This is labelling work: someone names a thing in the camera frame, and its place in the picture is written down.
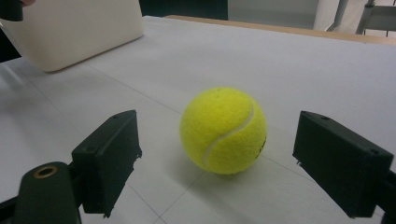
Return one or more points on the wooden table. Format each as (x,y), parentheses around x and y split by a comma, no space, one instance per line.
(311,31)

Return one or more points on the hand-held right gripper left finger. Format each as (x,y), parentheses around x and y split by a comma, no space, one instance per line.
(106,155)

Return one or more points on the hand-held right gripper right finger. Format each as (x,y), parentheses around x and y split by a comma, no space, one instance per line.
(339,161)

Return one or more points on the white plastic bin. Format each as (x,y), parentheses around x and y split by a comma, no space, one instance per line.
(77,31)

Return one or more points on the yellow tennis ball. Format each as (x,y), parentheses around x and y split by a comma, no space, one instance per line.
(218,130)

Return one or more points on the dark curtain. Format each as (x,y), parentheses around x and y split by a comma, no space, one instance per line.
(183,8)

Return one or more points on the white metal desk frame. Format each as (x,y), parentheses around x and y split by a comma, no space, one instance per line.
(378,17)

